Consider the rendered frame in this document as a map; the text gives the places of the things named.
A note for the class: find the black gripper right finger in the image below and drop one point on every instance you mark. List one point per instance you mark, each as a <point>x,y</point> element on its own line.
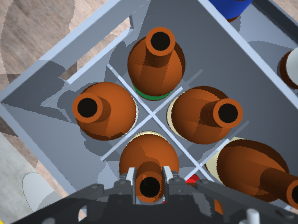
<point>238,208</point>

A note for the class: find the grey rectangular tray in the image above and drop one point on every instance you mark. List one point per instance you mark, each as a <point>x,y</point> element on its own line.
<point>269,30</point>

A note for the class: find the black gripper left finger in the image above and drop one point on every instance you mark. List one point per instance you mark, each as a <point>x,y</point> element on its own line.
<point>99,203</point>

